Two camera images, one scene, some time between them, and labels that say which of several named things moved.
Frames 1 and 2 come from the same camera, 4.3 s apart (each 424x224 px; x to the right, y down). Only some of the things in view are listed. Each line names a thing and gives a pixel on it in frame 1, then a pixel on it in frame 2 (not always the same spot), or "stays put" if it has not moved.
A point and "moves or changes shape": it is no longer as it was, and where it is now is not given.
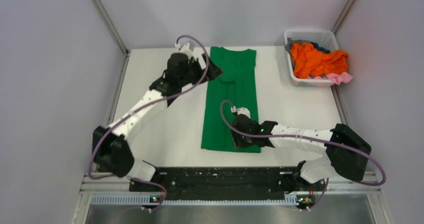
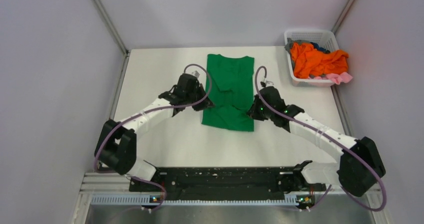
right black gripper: (238, 142) -> (253, 112)
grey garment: (290, 41) stays put
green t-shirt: (237, 84) moves or changes shape
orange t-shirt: (308, 61) stays put
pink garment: (336, 78) stays put
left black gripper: (213, 71) -> (206, 104)
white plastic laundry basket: (324, 39) stays put
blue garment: (316, 46) stays put
